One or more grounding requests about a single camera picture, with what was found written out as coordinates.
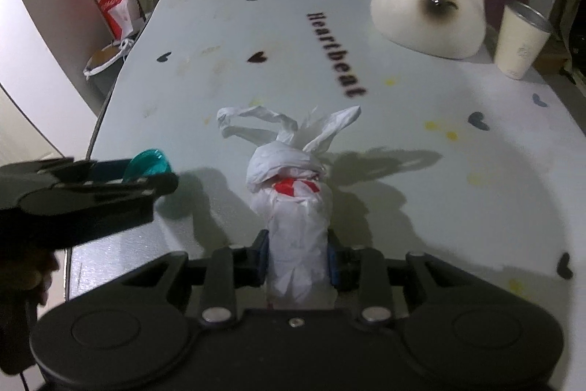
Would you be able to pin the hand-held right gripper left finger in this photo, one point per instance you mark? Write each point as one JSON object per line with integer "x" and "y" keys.
{"x": 260, "y": 260}

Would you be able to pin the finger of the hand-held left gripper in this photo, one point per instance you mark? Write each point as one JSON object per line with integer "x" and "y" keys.
{"x": 110, "y": 170}
{"x": 137, "y": 185}

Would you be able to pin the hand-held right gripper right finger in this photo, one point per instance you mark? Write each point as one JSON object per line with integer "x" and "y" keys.
{"x": 333, "y": 265}

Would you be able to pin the teal plastic lid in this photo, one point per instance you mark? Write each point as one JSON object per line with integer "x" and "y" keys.
{"x": 149, "y": 164}

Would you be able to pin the grey trash bin white liner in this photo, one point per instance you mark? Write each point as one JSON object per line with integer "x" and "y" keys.
{"x": 105, "y": 61}

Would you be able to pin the person's left hand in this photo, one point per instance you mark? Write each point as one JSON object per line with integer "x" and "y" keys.
{"x": 34, "y": 276}

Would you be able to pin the white heart-print tablecloth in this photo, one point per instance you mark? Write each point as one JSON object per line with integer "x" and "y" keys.
{"x": 320, "y": 107}

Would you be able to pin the cat-shaped ceramic bowl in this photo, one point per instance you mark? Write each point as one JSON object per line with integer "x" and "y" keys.
{"x": 430, "y": 15}

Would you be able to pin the cream cup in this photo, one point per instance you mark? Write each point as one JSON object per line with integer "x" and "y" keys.
{"x": 519, "y": 40}

